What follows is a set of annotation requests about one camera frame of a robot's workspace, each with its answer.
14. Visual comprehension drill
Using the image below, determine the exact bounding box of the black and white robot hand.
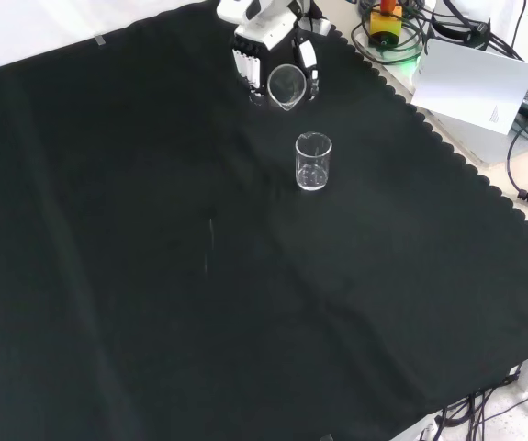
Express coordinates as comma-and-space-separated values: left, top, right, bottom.
230, 3, 322, 107

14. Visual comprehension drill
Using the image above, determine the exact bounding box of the small clear glass beaker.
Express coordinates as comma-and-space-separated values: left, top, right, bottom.
266, 64, 309, 113

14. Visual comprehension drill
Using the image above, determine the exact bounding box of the tall clear glass beaker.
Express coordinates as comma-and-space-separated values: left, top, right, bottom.
295, 131, 333, 193

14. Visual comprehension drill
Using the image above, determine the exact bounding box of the yellow emergency stop button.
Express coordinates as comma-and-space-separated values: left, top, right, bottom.
367, 0, 404, 50

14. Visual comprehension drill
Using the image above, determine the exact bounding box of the black table cloth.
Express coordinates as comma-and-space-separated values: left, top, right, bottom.
0, 1, 528, 441

